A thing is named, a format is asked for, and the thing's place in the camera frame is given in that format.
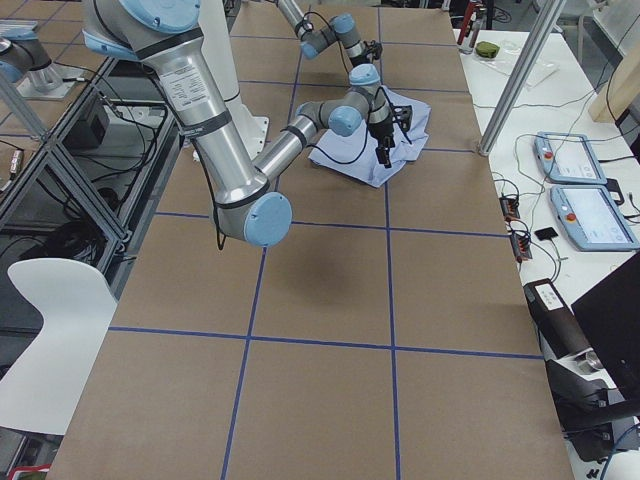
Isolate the near teach pendant tablet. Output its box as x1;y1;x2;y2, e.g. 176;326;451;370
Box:
550;185;639;252

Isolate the far teach pendant tablet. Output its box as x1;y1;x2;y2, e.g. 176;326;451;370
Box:
534;131;607;185

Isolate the teach pendant tablet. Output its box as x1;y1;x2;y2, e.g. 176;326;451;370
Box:
534;131;607;185
550;185;639;252

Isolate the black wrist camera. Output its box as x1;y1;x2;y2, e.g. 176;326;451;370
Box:
393;105;413;133

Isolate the black monitor on table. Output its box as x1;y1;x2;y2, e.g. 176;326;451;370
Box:
572;255;640;399

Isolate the grey aluminium frame post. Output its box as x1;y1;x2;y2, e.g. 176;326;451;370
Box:
478;0;566;157

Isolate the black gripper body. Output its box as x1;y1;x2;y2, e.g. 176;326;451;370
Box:
363;40;383;63
368;119;395;169

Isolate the white plastic chair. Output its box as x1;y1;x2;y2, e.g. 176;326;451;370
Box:
1;258;117;435

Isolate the black power adapter brick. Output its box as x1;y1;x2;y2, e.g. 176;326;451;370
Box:
534;227;558;241

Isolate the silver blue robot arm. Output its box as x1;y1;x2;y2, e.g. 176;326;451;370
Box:
273;0;383;67
82;1;395;247

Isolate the light blue striped shirt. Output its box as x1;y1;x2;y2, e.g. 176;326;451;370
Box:
309;87;431;188

